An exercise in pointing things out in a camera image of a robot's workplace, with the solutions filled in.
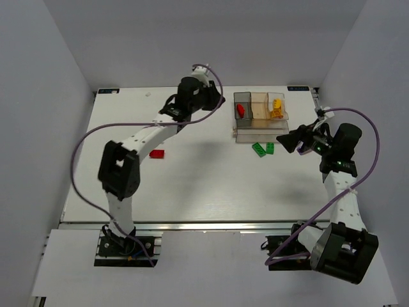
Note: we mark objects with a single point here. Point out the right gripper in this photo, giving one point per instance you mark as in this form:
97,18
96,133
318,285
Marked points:
304,135

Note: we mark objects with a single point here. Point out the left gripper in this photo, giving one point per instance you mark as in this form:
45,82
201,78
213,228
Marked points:
210,96

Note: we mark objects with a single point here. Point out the red long lego brick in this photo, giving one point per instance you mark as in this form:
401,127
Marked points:
240,111

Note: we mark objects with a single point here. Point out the yellow square lego brick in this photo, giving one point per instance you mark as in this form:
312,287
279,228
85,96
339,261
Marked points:
277,113

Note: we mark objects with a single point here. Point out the yellow rounded lego brick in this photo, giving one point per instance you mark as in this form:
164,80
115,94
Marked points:
277,104

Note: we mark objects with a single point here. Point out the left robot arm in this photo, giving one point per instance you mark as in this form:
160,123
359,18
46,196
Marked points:
119,170

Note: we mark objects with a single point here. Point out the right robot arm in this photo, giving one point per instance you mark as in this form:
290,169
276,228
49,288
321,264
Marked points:
345,248

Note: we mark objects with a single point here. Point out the green lego brick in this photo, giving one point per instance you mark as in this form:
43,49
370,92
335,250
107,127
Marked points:
270,148

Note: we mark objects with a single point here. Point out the smoky grey container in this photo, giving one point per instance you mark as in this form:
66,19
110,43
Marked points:
243,98

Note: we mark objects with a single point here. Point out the clear container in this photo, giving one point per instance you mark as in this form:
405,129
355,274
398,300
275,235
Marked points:
271,97

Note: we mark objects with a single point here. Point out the green flat lego plate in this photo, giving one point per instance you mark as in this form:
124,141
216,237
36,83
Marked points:
260,151

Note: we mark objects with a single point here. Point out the amber container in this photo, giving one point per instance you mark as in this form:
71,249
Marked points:
260,110

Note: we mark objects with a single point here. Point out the right corner label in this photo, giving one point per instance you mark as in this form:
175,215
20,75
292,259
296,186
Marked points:
298,88

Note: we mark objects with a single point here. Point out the corner label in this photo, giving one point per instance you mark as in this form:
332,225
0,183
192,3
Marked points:
102,91
298,88

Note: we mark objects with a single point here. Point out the long clear tray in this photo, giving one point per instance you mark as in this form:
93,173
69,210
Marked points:
260,132

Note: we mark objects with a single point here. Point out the left corner label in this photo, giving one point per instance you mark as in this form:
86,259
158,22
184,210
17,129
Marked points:
102,91

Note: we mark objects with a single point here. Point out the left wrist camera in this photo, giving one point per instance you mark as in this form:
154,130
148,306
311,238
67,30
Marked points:
201,73

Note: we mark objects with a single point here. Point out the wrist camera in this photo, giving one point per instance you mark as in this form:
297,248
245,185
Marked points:
324,113
201,73

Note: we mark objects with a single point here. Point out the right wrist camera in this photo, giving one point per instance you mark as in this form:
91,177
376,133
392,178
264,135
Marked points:
324,113

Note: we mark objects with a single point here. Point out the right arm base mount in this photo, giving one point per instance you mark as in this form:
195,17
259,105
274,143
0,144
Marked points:
288,258

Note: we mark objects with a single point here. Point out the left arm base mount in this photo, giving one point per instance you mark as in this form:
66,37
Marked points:
124,252

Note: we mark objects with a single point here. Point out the aluminium table rail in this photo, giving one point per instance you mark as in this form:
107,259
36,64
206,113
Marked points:
196,226

